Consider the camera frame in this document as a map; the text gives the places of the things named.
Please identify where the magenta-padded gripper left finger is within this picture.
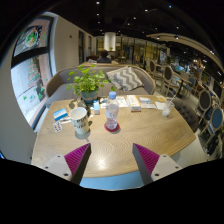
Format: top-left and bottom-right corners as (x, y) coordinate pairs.
(41, 142), (92, 186)

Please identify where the grey white chevron cushion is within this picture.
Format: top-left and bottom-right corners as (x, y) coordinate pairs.
(106, 65), (145, 93)

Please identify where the flat round red coaster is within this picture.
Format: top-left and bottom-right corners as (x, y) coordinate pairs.
(103, 122), (121, 134)

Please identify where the white paper napkin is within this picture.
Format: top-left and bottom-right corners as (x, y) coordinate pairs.
(154, 100), (166, 111)

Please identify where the white round pillar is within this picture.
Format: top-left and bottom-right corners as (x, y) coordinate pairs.
(103, 31), (117, 52)

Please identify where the grey tufted chair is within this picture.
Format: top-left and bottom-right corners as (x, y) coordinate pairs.
(171, 96), (200, 134)

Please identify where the grey curved sofa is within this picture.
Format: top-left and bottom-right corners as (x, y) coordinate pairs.
(44, 64), (157, 108)

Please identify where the group of ceiling spotlights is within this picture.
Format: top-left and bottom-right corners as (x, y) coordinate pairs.
(94, 0), (221, 64)

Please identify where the window with holiday decals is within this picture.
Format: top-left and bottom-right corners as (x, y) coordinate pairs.
(9, 14), (55, 129)

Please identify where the group of round-backed chairs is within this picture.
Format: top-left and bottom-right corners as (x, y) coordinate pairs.
(144, 58), (224, 158)

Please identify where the blue and white pack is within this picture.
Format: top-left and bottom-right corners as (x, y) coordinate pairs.
(52, 107), (69, 122)

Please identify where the white printed leaflet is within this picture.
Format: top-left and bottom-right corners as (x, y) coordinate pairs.
(99, 95), (129, 109)

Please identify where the green potted plant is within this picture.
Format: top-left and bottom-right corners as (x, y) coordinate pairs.
(65, 64), (117, 107)

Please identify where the small light blue box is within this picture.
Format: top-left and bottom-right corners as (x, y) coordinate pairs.
(92, 99), (101, 116)

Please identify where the small blue white booklet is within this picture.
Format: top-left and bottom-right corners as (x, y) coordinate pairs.
(138, 96), (152, 104)

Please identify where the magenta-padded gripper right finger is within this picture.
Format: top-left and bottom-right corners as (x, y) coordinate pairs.
(131, 142), (184, 186)

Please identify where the clear blue-capped water bottle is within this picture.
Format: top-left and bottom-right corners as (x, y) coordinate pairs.
(105, 90), (120, 131)

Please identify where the white card with red dots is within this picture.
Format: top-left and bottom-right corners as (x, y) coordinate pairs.
(52, 120), (64, 134)

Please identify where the person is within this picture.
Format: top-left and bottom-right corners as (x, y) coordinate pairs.
(96, 49), (113, 64)

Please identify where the white mug with black print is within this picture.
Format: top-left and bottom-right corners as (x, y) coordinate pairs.
(69, 106), (91, 136)

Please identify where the white box with orange print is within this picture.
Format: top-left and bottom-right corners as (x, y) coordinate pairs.
(126, 94), (142, 112)

